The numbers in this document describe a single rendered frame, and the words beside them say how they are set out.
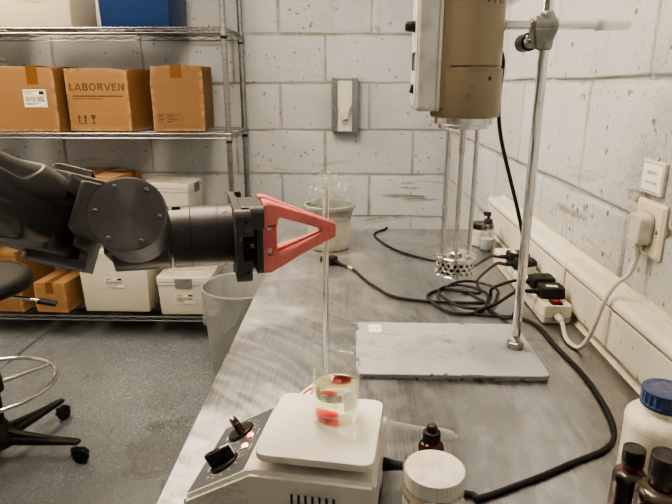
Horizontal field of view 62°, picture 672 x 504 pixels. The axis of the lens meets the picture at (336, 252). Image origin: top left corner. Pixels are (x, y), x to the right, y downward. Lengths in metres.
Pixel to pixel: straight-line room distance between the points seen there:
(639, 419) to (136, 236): 0.53
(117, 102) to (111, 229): 2.32
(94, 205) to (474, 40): 0.58
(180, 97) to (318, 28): 0.76
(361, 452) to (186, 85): 2.22
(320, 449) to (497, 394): 0.37
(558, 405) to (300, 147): 2.26
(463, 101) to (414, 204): 2.16
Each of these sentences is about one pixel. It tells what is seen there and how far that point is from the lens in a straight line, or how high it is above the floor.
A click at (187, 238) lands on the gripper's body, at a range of 0.51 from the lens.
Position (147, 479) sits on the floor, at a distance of 2.00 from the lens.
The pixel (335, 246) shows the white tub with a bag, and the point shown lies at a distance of 1.53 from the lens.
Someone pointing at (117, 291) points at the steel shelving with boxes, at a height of 0.24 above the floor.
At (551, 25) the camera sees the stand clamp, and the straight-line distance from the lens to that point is 0.92.
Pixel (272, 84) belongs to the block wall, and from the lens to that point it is 2.94.
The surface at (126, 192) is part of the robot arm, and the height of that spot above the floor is 1.11.
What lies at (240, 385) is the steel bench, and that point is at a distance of 0.89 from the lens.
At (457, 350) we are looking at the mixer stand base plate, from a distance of 0.98.
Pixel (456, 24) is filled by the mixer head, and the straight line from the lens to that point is 0.86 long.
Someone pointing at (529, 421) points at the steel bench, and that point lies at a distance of 0.84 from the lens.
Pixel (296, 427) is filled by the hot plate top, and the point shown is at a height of 0.84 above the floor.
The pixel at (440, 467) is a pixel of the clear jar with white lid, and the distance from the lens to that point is 0.59.
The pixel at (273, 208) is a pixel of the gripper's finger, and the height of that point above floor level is 1.08.
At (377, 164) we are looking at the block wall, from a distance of 2.93.
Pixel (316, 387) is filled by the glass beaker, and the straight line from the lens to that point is 0.60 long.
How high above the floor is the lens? 1.18
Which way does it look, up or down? 16 degrees down
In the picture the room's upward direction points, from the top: straight up
